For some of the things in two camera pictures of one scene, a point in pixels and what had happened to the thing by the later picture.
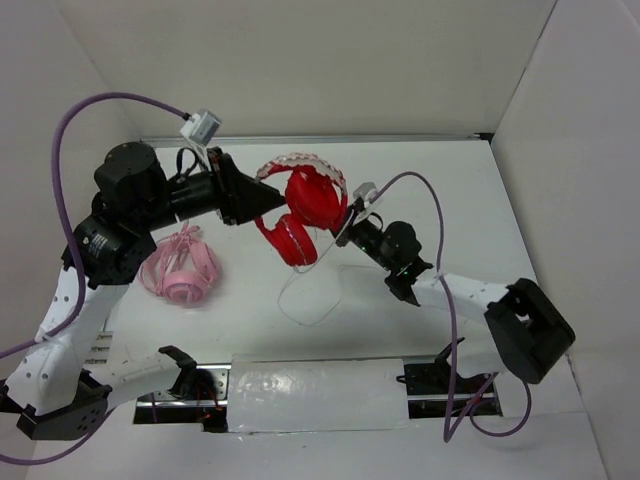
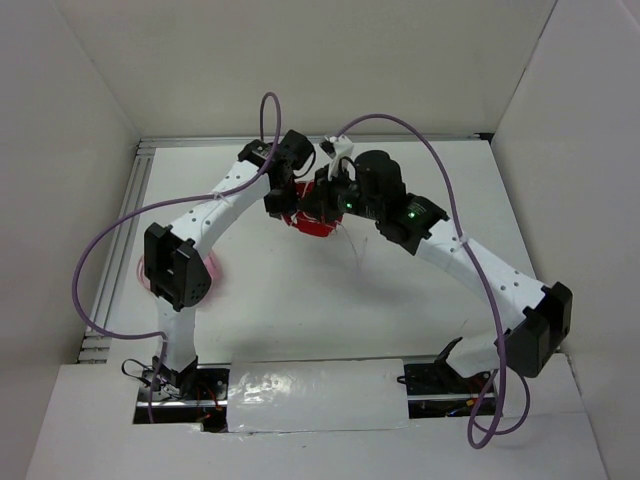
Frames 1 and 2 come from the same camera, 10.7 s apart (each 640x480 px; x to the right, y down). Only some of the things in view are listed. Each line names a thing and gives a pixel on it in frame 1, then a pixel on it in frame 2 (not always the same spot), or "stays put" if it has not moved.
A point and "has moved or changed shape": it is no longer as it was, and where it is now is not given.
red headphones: x=316 y=194 has moved or changed shape
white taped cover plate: x=308 y=393 stays put
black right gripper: x=350 y=231 -> x=320 y=203
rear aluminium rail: x=332 y=136 stays put
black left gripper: x=238 y=197 -> x=274 y=208
